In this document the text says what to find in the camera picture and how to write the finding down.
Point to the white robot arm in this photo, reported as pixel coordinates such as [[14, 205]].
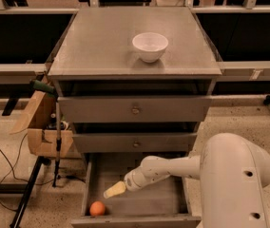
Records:
[[232, 173]]

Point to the grey open bottom drawer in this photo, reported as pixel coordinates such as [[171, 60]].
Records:
[[160, 205]]

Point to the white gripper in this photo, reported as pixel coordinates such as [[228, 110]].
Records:
[[132, 180]]

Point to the brown cardboard box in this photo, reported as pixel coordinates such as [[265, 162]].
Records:
[[38, 120]]

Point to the grey top drawer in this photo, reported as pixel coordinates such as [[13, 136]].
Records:
[[134, 109]]

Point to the grey middle drawer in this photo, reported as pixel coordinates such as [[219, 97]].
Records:
[[134, 142]]

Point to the black stand leg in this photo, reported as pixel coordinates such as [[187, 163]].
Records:
[[25, 199]]

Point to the grey drawer cabinet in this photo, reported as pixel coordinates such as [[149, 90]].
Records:
[[97, 58]]

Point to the white ceramic bowl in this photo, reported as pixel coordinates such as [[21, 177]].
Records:
[[149, 46]]

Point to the orange fruit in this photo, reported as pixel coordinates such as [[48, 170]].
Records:
[[97, 208]]

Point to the green-handled grabber stick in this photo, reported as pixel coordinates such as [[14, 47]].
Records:
[[57, 127]]

